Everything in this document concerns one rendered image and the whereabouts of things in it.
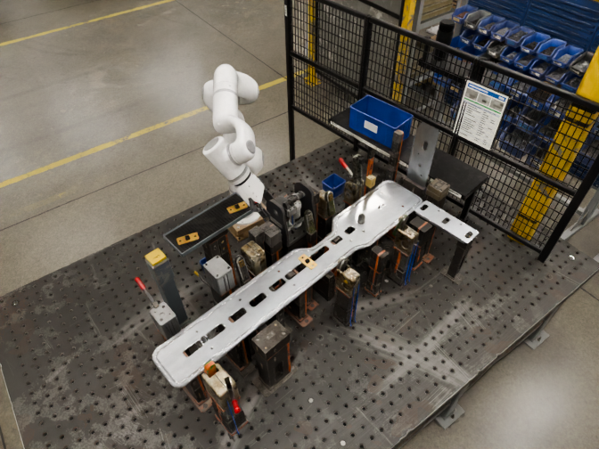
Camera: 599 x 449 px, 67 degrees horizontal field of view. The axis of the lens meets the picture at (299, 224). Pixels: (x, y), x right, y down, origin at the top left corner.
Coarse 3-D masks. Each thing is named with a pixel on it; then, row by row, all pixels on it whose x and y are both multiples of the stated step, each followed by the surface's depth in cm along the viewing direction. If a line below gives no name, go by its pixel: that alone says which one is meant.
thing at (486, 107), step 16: (464, 96) 211; (480, 96) 205; (496, 96) 200; (512, 96) 196; (464, 112) 216; (480, 112) 209; (496, 112) 203; (464, 128) 220; (480, 128) 214; (496, 128) 208; (480, 144) 218
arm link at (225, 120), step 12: (216, 96) 160; (228, 96) 159; (216, 108) 158; (228, 108) 157; (216, 120) 156; (228, 120) 152; (240, 120) 150; (228, 132) 158; (240, 132) 147; (252, 132) 151; (240, 144) 145; (252, 144) 148; (240, 156) 146; (252, 156) 148
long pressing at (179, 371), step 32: (384, 192) 220; (352, 224) 206; (384, 224) 205; (288, 256) 193; (256, 288) 183; (288, 288) 182; (224, 320) 173; (256, 320) 173; (160, 352) 164; (224, 352) 164
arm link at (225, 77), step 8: (224, 64) 166; (216, 72) 165; (224, 72) 163; (232, 72) 165; (240, 72) 178; (216, 80) 163; (224, 80) 162; (232, 80) 163; (240, 80) 173; (248, 80) 178; (216, 88) 161; (224, 88) 160; (232, 88) 161; (240, 88) 174; (248, 88) 178; (256, 88) 181; (240, 96) 177; (248, 96) 179; (256, 96) 182
